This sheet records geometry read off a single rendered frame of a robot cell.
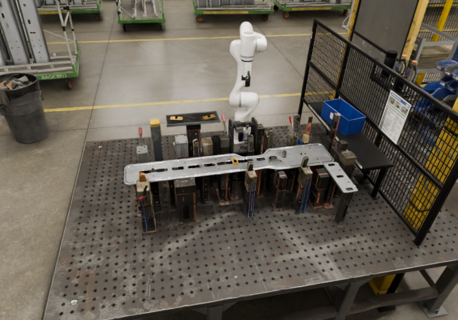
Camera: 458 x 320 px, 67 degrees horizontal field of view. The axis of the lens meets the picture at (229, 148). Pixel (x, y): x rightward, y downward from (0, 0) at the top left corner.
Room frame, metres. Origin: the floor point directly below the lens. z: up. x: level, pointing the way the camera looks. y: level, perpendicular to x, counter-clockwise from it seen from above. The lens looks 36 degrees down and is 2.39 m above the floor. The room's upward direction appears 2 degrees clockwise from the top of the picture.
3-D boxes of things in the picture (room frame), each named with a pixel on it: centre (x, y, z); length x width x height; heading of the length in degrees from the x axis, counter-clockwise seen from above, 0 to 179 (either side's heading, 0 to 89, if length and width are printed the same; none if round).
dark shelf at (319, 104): (2.20, -0.87, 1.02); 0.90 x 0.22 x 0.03; 14
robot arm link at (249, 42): (2.06, -0.09, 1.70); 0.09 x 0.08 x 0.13; 91
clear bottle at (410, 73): (2.06, -1.12, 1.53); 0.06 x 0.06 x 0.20
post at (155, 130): (2.00, 0.51, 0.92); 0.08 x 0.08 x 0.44; 14
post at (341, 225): (1.57, -0.74, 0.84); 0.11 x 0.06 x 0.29; 14
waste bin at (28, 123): (3.45, 2.40, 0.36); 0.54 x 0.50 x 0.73; 13
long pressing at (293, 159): (1.78, -0.03, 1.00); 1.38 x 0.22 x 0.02; 104
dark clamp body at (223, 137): (1.97, 0.04, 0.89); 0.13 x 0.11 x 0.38; 14
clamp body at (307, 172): (1.69, -0.49, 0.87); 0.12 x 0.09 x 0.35; 14
